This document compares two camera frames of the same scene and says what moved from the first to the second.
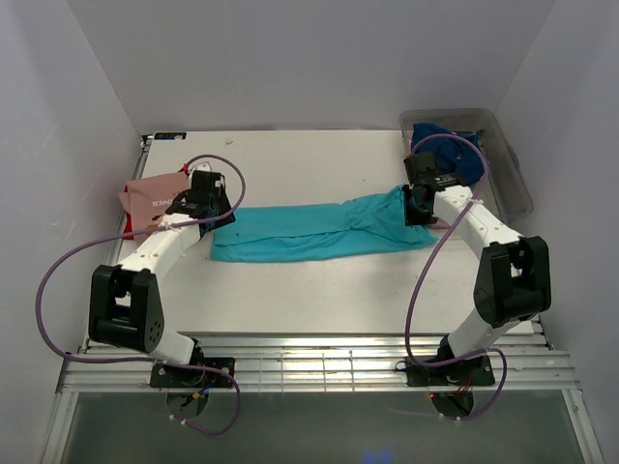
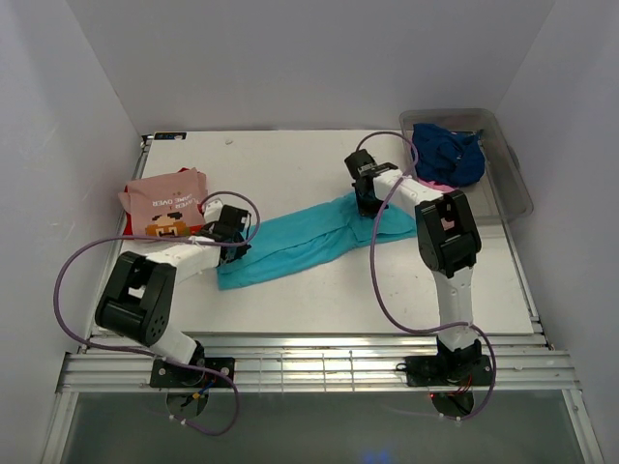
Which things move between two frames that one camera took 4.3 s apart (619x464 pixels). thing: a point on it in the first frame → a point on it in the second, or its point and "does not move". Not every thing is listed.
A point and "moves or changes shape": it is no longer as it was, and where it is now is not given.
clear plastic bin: x=504 y=185 does not move
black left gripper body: x=219 y=216 → x=237 y=246
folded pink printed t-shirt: x=146 y=198 does not move
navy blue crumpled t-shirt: x=453 y=154 does not move
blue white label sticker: x=169 y=135 does not move
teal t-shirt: x=366 y=227 moves or changes shape
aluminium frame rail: x=323 y=362 does not move
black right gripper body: x=416 y=208 → x=364 y=196
